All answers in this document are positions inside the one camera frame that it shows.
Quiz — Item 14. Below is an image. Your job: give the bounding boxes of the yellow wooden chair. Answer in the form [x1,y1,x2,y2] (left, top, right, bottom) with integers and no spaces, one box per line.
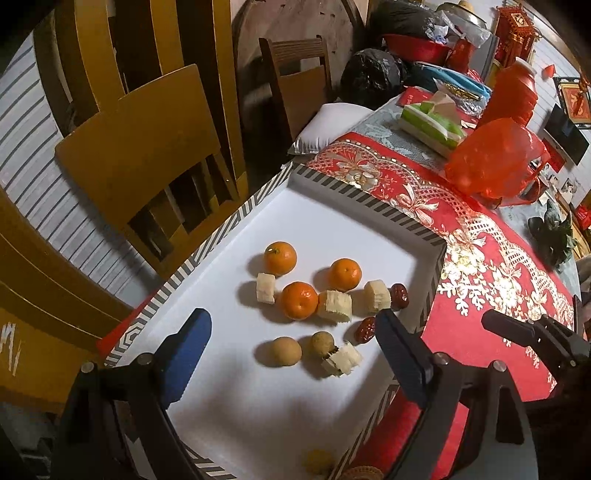
[56,65,239,279]

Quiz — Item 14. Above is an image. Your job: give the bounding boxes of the round banana slice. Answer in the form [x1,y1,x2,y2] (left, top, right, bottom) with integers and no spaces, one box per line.
[363,280,392,313]

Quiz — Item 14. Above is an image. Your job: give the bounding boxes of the small banana piece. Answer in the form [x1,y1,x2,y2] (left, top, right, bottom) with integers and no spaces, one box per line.
[322,343,363,377]

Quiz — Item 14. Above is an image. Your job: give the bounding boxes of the red plastic bag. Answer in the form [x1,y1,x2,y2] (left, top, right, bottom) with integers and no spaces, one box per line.
[445,118,550,205]

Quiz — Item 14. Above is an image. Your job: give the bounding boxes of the white pillow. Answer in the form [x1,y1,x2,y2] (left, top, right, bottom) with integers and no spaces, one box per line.
[287,102,374,156]

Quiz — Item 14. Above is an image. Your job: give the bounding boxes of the large banana chunk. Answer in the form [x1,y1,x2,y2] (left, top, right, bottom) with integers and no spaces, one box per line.
[317,290,353,323]

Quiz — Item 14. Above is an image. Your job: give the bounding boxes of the orange mandarin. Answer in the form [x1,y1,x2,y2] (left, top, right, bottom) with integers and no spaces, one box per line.
[328,258,363,292]
[263,241,297,276]
[280,281,318,321]

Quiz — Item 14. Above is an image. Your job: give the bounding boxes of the striped white tray box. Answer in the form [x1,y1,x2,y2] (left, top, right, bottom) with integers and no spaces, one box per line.
[106,165,447,479]

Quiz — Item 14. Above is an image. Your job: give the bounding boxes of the wall television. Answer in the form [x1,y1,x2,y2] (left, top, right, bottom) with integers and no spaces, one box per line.
[543,105,589,165]

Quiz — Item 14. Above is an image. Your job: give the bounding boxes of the green leafy vegetables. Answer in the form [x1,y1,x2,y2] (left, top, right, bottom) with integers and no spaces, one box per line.
[527,199,576,272]

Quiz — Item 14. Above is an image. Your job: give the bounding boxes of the black plastic bag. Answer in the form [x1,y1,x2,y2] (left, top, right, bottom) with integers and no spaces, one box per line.
[339,48,407,110]

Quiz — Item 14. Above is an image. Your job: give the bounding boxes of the red embroidered table cloth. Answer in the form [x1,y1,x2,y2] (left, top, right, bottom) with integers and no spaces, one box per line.
[308,133,574,401]

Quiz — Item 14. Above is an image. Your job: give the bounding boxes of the green tissue pack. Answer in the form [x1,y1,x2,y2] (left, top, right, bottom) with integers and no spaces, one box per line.
[399,92,467,159]

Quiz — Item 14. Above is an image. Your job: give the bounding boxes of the red bowl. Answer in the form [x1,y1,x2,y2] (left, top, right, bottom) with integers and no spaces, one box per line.
[384,34,451,65]

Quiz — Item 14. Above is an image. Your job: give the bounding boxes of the kiwi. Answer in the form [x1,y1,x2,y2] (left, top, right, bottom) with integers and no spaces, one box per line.
[304,449,335,477]
[270,337,303,367]
[310,331,337,358]

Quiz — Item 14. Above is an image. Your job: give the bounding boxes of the dark red date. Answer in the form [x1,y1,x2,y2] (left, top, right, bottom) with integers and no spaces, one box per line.
[390,283,410,311]

